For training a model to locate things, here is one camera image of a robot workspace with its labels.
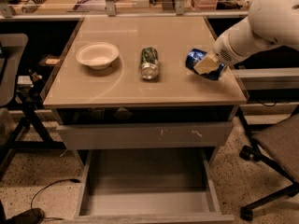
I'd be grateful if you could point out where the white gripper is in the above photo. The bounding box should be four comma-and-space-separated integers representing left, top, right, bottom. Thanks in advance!
194, 32, 246, 75

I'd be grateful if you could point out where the blue pepsi can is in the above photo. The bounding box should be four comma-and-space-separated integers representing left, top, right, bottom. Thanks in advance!
185, 49, 226, 81

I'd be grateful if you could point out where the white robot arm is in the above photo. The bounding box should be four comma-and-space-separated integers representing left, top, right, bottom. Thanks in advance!
193, 0, 299, 75

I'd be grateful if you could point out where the closed grey top drawer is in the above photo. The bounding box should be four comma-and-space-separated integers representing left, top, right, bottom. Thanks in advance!
57, 122, 233, 150

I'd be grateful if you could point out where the open grey middle drawer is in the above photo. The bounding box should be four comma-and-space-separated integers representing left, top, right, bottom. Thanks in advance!
76, 147, 234, 224

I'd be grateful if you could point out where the grey office chair right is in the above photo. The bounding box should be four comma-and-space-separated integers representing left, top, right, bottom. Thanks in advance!
239, 109, 299, 221

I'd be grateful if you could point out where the white paper bowl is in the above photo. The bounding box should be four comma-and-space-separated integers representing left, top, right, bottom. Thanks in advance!
76, 42, 120, 70

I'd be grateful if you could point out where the dark chair left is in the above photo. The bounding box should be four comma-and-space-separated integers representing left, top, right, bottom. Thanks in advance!
0, 34, 65, 175

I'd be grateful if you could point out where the black floor cable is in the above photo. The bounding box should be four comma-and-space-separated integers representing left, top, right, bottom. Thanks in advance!
29, 178, 82, 221

